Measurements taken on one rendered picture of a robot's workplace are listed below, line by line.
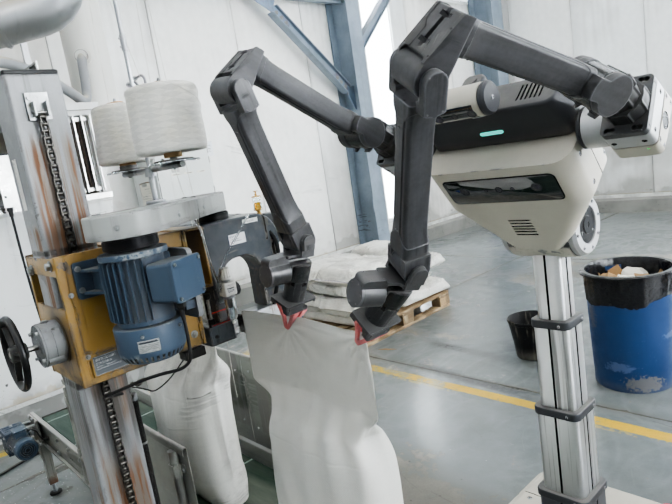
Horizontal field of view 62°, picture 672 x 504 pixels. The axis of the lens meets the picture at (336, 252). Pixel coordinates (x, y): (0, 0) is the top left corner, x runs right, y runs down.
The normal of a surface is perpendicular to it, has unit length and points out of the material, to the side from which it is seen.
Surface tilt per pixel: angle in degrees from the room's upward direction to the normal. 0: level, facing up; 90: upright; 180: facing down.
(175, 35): 90
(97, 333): 90
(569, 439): 90
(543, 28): 90
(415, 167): 121
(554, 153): 40
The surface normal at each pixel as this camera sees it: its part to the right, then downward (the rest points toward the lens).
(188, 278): 0.92, -0.07
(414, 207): 0.36, 0.60
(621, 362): -0.67, 0.27
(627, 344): -0.49, 0.27
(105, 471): 0.68, 0.02
